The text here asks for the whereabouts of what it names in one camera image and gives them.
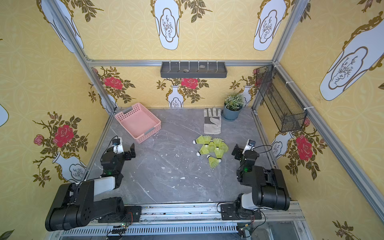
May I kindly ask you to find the yellow shuttlecock four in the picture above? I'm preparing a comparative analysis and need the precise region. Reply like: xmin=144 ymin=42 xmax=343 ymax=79
xmin=212 ymin=138 xmax=224 ymax=148

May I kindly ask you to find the yellow shuttlecock three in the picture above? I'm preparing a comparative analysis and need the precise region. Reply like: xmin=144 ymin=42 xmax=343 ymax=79
xmin=208 ymin=140 xmax=216 ymax=153

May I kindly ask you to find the pink plastic storage basket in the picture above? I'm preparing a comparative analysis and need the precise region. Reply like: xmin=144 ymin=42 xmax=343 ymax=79
xmin=115 ymin=103 xmax=161 ymax=144

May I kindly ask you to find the yellow shuttlecock two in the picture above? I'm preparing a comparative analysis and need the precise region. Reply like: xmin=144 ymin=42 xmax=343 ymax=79
xmin=196 ymin=145 xmax=210 ymax=156

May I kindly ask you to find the yellow shuttlecock one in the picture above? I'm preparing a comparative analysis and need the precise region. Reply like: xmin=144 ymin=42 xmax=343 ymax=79
xmin=193 ymin=136 xmax=212 ymax=145

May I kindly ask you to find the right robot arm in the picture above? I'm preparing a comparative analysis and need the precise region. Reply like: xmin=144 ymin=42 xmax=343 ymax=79
xmin=218 ymin=145 xmax=291 ymax=221

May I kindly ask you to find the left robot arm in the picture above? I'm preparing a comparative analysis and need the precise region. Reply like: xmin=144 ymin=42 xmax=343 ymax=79
xmin=45 ymin=143 xmax=142 ymax=232

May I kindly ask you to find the yellow shuttlecock five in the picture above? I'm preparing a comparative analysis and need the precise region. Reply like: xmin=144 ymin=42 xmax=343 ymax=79
xmin=218 ymin=141 xmax=229 ymax=153

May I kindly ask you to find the yellow shuttlecock six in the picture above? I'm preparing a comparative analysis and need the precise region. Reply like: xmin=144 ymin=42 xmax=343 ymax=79
xmin=214 ymin=148 xmax=225 ymax=160

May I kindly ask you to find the yellow shuttlecock seven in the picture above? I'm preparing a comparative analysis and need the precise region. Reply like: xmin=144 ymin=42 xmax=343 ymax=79
xmin=207 ymin=155 xmax=221 ymax=169

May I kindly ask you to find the white grey work glove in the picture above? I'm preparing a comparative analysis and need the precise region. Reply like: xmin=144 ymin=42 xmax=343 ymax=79
xmin=204 ymin=108 xmax=222 ymax=135

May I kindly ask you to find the potted plant blue pot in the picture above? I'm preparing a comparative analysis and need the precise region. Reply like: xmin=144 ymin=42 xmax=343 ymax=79
xmin=223 ymin=93 xmax=245 ymax=121

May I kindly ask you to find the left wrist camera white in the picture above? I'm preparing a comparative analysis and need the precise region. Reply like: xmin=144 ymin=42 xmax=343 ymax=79
xmin=112 ymin=137 xmax=124 ymax=154

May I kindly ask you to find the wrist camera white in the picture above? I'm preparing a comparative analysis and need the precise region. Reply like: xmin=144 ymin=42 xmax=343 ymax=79
xmin=112 ymin=137 xmax=124 ymax=154
xmin=243 ymin=139 xmax=256 ymax=155

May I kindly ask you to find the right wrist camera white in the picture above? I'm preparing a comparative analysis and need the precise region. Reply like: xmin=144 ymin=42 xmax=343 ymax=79
xmin=243 ymin=139 xmax=256 ymax=155

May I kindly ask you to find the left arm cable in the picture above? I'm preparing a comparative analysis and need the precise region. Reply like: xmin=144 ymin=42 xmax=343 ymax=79
xmin=100 ymin=135 xmax=120 ymax=163

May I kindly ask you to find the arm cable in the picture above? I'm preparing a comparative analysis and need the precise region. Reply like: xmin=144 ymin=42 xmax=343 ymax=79
xmin=100 ymin=135 xmax=120 ymax=163
xmin=253 ymin=144 xmax=273 ymax=154

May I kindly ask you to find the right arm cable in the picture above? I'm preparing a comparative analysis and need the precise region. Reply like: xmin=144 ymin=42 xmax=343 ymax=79
xmin=253 ymin=144 xmax=273 ymax=154

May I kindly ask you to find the black wire mesh basket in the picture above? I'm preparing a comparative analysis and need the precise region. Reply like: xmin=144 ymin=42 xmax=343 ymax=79
xmin=256 ymin=65 xmax=307 ymax=133

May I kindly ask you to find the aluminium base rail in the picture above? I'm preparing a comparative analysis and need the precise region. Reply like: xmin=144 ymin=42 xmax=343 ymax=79
xmin=46 ymin=201 xmax=313 ymax=240

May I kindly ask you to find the grey wall shelf tray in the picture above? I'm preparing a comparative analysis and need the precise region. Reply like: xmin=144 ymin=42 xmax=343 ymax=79
xmin=160 ymin=61 xmax=228 ymax=79

